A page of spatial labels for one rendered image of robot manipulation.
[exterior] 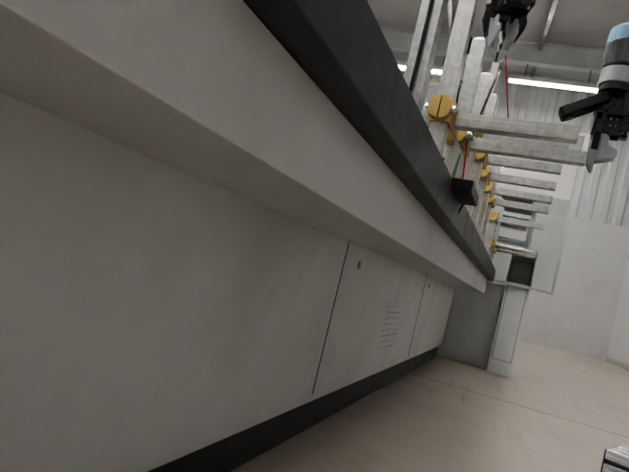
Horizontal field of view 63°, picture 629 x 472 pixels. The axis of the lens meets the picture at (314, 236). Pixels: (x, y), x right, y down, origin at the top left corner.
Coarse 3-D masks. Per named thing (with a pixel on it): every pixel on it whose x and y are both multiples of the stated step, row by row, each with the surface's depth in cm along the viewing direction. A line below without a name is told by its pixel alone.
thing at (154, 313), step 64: (0, 128) 44; (64, 128) 49; (0, 192) 45; (64, 192) 51; (128, 192) 59; (192, 192) 70; (0, 256) 46; (64, 256) 52; (128, 256) 61; (192, 256) 72; (256, 256) 90; (320, 256) 117; (0, 320) 47; (64, 320) 54; (128, 320) 63; (192, 320) 76; (256, 320) 95; (320, 320) 126; (384, 320) 187; (0, 384) 49; (64, 384) 56; (128, 384) 66; (192, 384) 79; (256, 384) 100; (320, 384) 136; (384, 384) 222; (0, 448) 50; (64, 448) 58; (128, 448) 68; (192, 448) 83; (256, 448) 113
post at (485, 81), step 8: (480, 80) 156; (488, 80) 155; (480, 88) 156; (488, 88) 155; (480, 96) 155; (480, 104) 155; (472, 112) 156; (472, 152) 154; (472, 160) 154; (464, 176) 154
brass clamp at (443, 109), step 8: (432, 96) 106; (440, 96) 106; (448, 96) 105; (432, 104) 106; (440, 104) 106; (448, 104) 105; (456, 104) 108; (432, 112) 106; (440, 112) 105; (448, 112) 105; (456, 112) 110; (432, 120) 108; (440, 120) 107; (448, 120) 106; (448, 136) 116; (456, 136) 116
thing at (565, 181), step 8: (536, 160) 363; (504, 168) 370; (568, 168) 355; (576, 168) 353; (520, 176) 365; (528, 176) 363; (536, 176) 361; (544, 176) 359; (552, 176) 357; (560, 176) 356; (568, 176) 354; (512, 184) 366; (560, 184) 355; (568, 184) 353; (536, 192) 360; (544, 192) 358; (552, 192) 356; (560, 192) 354; (568, 192) 352
